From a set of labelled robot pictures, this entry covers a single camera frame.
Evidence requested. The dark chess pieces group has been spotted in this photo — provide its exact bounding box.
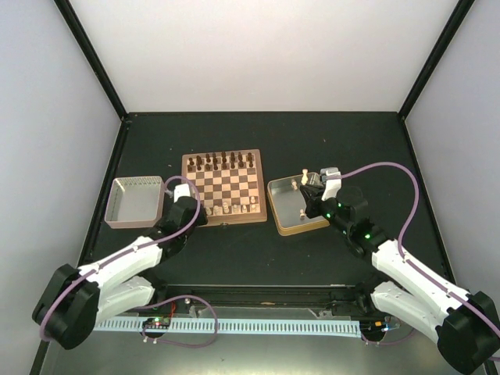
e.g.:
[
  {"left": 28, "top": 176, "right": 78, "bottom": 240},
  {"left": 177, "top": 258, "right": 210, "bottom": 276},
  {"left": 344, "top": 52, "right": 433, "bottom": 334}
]
[{"left": 182, "top": 149, "right": 260, "bottom": 175}]

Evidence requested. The black frame post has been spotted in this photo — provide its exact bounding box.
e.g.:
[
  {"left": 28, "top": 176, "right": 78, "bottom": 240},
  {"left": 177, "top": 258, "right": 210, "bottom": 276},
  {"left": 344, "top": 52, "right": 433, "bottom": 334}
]
[
  {"left": 54, "top": 0, "right": 128, "bottom": 120},
  {"left": 398, "top": 0, "right": 475, "bottom": 120}
]

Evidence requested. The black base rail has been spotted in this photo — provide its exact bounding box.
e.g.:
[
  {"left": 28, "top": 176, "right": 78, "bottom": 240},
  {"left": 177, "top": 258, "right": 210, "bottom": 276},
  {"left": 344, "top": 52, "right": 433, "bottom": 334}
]
[{"left": 152, "top": 284, "right": 375, "bottom": 316}]

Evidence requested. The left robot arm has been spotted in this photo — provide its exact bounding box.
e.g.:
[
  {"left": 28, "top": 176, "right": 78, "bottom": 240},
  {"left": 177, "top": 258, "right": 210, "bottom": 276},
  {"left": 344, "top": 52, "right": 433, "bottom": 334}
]
[{"left": 32, "top": 196, "right": 207, "bottom": 350}]

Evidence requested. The gold metal tin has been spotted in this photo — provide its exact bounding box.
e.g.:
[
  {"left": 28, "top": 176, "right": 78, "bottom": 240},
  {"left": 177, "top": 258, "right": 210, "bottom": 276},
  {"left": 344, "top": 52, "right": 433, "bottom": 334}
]
[{"left": 267, "top": 174, "right": 329, "bottom": 236}]

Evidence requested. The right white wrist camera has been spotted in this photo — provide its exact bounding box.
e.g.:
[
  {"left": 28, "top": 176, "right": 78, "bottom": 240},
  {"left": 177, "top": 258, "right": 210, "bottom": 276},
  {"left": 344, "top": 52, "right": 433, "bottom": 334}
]
[{"left": 320, "top": 167, "right": 341, "bottom": 202}]

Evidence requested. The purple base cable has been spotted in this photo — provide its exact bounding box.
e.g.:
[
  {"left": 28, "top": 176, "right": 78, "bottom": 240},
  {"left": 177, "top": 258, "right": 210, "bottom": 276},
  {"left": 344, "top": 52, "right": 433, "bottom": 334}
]
[
  {"left": 359, "top": 323, "right": 417, "bottom": 347},
  {"left": 140, "top": 293, "right": 219, "bottom": 348}
]

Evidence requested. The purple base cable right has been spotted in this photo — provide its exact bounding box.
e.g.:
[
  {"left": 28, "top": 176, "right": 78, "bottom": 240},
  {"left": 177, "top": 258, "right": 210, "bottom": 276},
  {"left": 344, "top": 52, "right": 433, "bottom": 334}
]
[{"left": 359, "top": 323, "right": 417, "bottom": 347}]

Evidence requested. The wooden chess board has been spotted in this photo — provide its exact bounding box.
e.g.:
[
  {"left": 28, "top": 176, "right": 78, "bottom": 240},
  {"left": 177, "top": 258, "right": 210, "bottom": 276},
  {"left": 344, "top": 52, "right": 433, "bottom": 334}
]
[{"left": 181, "top": 155, "right": 267, "bottom": 227}]

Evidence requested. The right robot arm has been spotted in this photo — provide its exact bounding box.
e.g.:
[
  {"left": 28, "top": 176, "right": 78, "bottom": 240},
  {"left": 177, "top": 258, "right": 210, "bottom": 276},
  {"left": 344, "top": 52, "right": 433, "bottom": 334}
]
[{"left": 300, "top": 184, "right": 499, "bottom": 374}]

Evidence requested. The small circuit board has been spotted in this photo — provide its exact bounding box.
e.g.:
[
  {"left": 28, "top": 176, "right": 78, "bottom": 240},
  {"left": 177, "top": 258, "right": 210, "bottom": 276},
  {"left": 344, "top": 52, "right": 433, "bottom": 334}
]
[{"left": 142, "top": 317, "right": 171, "bottom": 330}]

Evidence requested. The black frame post right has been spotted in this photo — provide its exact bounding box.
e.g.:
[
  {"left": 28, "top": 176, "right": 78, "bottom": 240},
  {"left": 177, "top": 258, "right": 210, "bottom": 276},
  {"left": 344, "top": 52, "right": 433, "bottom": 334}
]
[{"left": 398, "top": 0, "right": 475, "bottom": 120}]

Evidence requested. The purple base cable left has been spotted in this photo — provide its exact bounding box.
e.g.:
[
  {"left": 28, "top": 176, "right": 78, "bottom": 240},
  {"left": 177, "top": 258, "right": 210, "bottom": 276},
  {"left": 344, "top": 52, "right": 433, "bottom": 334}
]
[{"left": 140, "top": 293, "right": 219, "bottom": 348}]

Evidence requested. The white slotted cable duct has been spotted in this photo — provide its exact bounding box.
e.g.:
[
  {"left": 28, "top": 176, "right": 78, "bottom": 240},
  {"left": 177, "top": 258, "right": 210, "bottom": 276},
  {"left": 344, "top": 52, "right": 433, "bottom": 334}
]
[{"left": 95, "top": 316, "right": 362, "bottom": 338}]

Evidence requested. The black frame post left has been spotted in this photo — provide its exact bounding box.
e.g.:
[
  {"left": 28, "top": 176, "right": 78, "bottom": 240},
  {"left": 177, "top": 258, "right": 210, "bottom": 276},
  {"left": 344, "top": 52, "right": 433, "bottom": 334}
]
[{"left": 54, "top": 0, "right": 128, "bottom": 120}]

